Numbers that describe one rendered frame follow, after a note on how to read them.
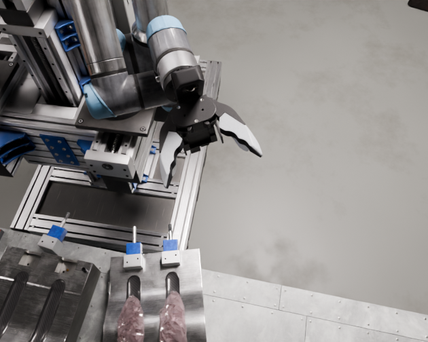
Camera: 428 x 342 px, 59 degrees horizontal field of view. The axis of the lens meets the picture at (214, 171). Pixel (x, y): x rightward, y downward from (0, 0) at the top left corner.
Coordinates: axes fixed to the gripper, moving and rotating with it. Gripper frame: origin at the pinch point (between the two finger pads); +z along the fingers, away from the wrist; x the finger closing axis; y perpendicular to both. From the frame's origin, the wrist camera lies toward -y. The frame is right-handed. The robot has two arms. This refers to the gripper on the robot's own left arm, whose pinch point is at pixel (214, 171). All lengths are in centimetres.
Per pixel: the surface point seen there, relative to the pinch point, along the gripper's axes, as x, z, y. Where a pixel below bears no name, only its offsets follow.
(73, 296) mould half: 45, -5, 51
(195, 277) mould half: 13, -2, 59
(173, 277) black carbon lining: 19, -4, 59
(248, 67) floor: -52, -156, 155
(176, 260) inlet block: 17, -7, 56
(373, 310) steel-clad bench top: -32, 21, 71
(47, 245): 52, -24, 54
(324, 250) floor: -46, -19, 153
